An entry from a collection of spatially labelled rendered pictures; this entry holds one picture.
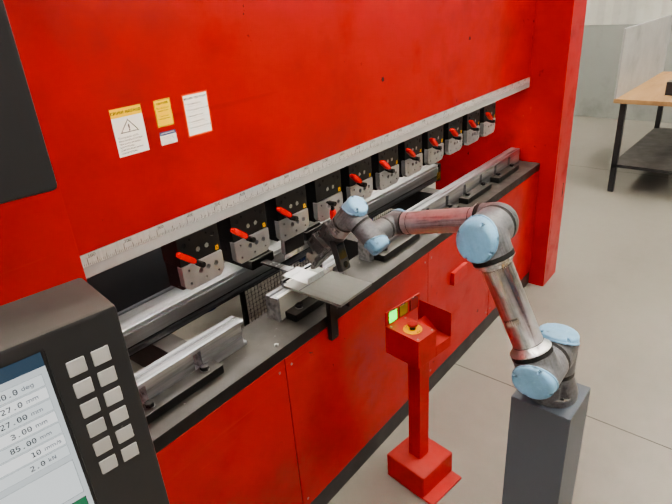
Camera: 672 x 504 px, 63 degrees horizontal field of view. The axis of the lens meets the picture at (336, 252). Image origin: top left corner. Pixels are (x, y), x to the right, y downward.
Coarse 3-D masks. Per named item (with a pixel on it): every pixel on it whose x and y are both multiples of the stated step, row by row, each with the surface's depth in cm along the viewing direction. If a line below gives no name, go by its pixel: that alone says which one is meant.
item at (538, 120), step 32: (544, 0) 313; (576, 0) 306; (544, 32) 319; (576, 32) 318; (544, 64) 325; (576, 64) 331; (512, 96) 344; (544, 96) 332; (512, 128) 352; (544, 128) 339; (448, 160) 390; (480, 160) 374; (544, 160) 347; (544, 192) 355; (544, 224) 363; (544, 256) 371
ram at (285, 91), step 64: (64, 0) 116; (128, 0) 127; (192, 0) 140; (256, 0) 156; (320, 0) 176; (384, 0) 203; (448, 0) 239; (512, 0) 290; (64, 64) 119; (128, 64) 130; (192, 64) 144; (256, 64) 161; (320, 64) 183; (384, 64) 212; (448, 64) 251; (512, 64) 308; (64, 128) 122; (256, 128) 167; (320, 128) 190; (384, 128) 221; (64, 192) 125; (128, 192) 138; (192, 192) 153; (128, 256) 142
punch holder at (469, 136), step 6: (468, 114) 278; (474, 114) 283; (468, 120) 279; (474, 120) 285; (462, 126) 281; (468, 126) 281; (462, 132) 282; (468, 132) 282; (474, 132) 289; (468, 138) 283; (474, 138) 289; (462, 144) 285; (468, 144) 285
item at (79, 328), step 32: (64, 288) 72; (0, 320) 66; (32, 320) 65; (64, 320) 65; (96, 320) 66; (0, 352) 60; (32, 352) 62; (64, 352) 65; (96, 352) 67; (64, 384) 66; (96, 384) 69; (128, 384) 72; (64, 416) 67; (96, 416) 70; (128, 416) 73; (96, 448) 71; (128, 448) 74; (96, 480) 73; (128, 480) 76; (160, 480) 80
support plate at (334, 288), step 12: (324, 276) 200; (336, 276) 199; (348, 276) 199; (288, 288) 195; (300, 288) 193; (312, 288) 192; (324, 288) 192; (336, 288) 191; (348, 288) 191; (360, 288) 190; (324, 300) 185; (336, 300) 184; (348, 300) 184
